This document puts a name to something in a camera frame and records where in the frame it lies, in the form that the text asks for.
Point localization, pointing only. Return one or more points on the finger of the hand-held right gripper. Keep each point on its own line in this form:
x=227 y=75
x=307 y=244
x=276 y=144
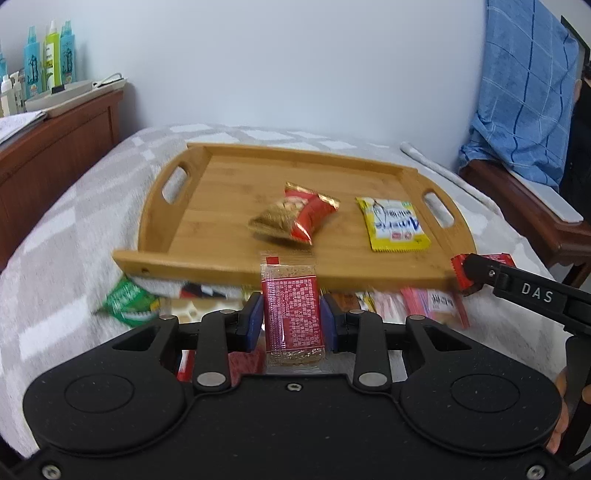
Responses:
x=485 y=272

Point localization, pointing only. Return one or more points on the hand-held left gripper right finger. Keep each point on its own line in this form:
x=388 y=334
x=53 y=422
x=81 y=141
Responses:
x=328 y=323

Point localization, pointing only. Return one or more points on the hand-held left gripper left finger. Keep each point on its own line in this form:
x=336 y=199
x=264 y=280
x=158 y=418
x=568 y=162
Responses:
x=251 y=323

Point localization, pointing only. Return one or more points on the small red snack packet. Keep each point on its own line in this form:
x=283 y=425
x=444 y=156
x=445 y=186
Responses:
x=457 y=272

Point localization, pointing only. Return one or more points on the red snack packet clear ends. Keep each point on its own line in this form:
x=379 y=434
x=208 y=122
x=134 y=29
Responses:
x=291 y=314

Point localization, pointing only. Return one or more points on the wooden tray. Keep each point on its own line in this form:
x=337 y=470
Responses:
x=221 y=207

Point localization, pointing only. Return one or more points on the person's right hand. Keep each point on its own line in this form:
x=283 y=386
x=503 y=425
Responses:
x=559 y=415

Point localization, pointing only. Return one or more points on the pile of snack packets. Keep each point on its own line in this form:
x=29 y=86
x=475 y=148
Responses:
x=434 y=304

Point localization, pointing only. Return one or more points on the wooden chair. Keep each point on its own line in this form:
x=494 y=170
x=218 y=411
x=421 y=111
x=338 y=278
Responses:
x=521 y=207

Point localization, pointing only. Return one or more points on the grey seat cushion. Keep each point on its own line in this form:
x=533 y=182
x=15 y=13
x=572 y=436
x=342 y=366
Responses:
x=554 y=203

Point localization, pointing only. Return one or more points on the yellow snack packet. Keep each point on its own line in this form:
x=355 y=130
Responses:
x=392 y=226

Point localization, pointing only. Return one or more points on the red gold snack packet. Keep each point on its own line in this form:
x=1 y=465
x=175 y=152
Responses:
x=300 y=212

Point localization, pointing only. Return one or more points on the green snack packet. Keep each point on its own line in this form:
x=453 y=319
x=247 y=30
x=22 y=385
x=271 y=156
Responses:
x=127 y=302

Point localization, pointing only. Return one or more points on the dark cloth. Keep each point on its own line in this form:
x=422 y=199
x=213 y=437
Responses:
x=581 y=152

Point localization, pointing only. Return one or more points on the blue checked cloth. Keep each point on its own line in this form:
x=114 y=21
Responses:
x=521 y=92

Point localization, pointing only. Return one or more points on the wooden cabinet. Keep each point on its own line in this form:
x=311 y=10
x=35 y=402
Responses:
x=55 y=157

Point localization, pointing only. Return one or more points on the beige oval tray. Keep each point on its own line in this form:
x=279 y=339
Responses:
x=69 y=94

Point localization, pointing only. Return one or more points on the stack of papers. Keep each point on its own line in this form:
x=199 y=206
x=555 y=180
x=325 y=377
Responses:
x=18 y=124

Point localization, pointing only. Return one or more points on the teal spray bottle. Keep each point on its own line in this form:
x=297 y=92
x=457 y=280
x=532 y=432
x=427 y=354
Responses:
x=68 y=55
x=33 y=64

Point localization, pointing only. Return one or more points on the small white bottles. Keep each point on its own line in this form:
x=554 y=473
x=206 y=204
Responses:
x=11 y=94

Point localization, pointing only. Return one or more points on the green spray bottle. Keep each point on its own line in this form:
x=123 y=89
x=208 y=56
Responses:
x=50 y=55

